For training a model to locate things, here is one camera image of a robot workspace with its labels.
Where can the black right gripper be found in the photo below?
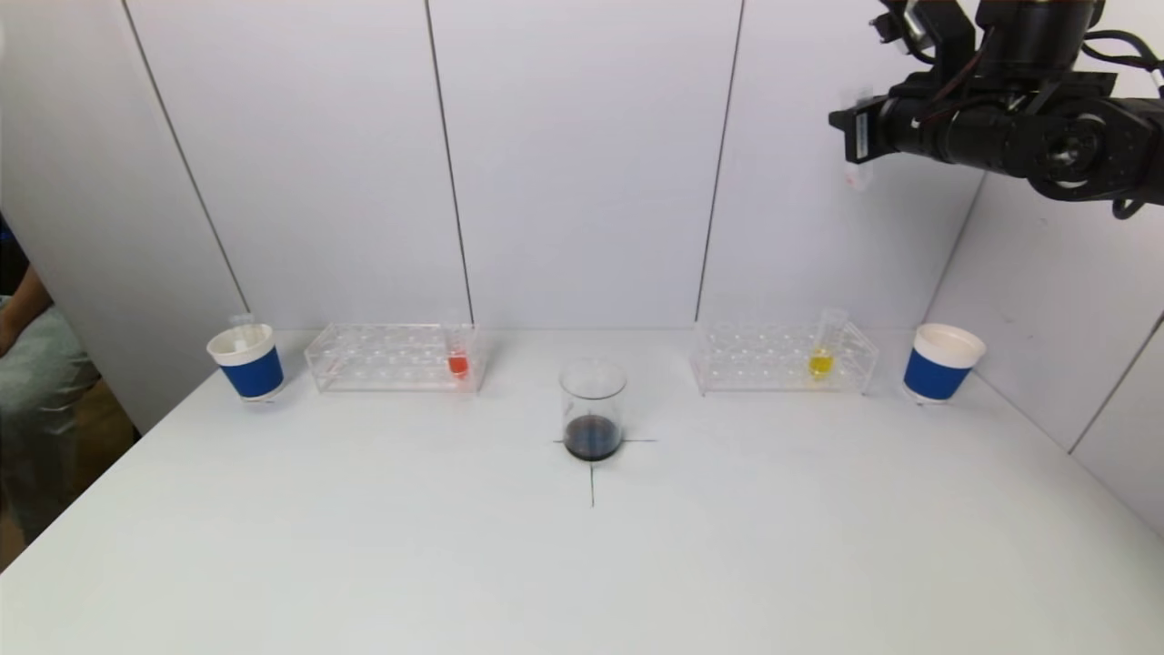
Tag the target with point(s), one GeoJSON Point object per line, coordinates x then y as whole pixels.
{"type": "Point", "coordinates": [856, 133]}

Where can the test tube with red pigment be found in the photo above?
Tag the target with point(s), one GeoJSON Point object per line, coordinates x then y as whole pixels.
{"type": "Point", "coordinates": [857, 175]}
{"type": "Point", "coordinates": [458, 366]}

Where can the test tube with blue pigment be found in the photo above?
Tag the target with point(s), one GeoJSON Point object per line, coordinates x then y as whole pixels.
{"type": "Point", "coordinates": [244, 329]}

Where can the bare person forearm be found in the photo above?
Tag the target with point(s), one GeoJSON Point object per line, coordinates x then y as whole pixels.
{"type": "Point", "coordinates": [20, 309]}

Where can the test tube with yellow pigment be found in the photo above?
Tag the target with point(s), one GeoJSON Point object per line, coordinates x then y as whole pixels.
{"type": "Point", "coordinates": [820, 364]}

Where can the clear acrylic test tube rack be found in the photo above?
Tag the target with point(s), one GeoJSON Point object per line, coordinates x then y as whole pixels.
{"type": "Point", "coordinates": [382, 373]}
{"type": "Point", "coordinates": [782, 382]}

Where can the clear glass beaker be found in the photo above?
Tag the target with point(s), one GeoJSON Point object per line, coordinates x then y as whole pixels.
{"type": "Point", "coordinates": [593, 437]}

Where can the blue and white paper cup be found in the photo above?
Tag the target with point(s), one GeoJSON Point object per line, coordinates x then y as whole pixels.
{"type": "Point", "coordinates": [937, 375]}
{"type": "Point", "coordinates": [253, 373]}

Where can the grey crinkled plastic cover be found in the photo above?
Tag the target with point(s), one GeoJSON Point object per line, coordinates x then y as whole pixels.
{"type": "Point", "coordinates": [45, 400]}

